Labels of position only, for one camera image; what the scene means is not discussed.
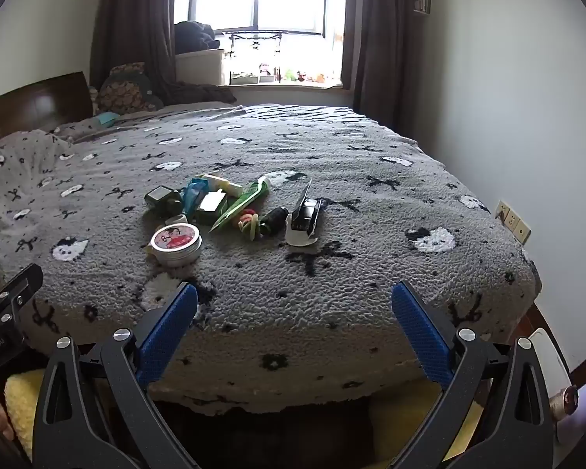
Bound row of small figurines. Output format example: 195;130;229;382
229;63;342;85

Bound large dark green bottle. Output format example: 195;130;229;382
144;186;183;218

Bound colourful small toy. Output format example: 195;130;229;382
237;209;264;240

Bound open black white box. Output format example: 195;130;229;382
285;178;323;247

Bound round metal tin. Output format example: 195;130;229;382
150;223;203;268

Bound dark brown curtain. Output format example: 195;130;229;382
342;0;416;128
90;0;179;103

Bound brown patterned pillow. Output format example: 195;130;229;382
96;62;164;115

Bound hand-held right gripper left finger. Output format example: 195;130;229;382
31;282;201;469

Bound small green bottle white label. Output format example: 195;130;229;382
195;190;235;226

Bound blue wipes packet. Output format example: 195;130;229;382
181;178;210;218

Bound grey printed blanket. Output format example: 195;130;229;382
0;104;543;414

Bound green tube white cap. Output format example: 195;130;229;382
209;176;271;234

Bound brown wooden headboard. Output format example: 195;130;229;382
0;72;92;154

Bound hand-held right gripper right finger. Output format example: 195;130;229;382
391;281;555;469

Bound small clip hanger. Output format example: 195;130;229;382
223;30;290;59

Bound dark clothing pile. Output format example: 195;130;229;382
174;20;222;54

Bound white storage box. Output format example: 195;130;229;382
176;49;225;86

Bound small black bottle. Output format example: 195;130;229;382
258;206;289;235

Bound yellow bottle white cap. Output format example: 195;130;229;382
202;176;245;197

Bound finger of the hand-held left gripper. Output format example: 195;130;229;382
0;263;44;334

